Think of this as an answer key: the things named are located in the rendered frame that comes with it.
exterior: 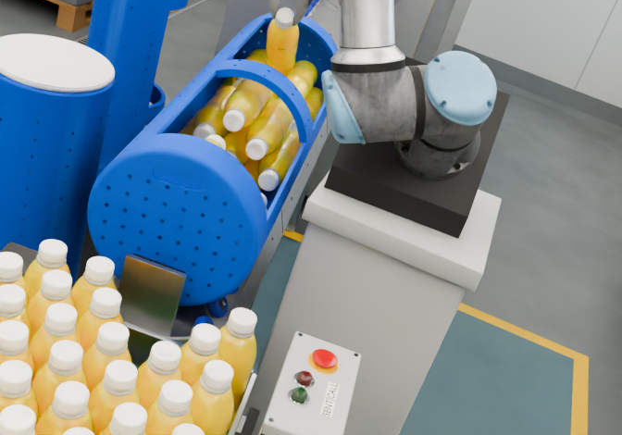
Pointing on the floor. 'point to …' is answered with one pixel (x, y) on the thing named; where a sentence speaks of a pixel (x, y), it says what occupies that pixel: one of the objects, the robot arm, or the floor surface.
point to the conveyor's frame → (248, 422)
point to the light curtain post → (439, 14)
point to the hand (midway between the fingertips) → (284, 17)
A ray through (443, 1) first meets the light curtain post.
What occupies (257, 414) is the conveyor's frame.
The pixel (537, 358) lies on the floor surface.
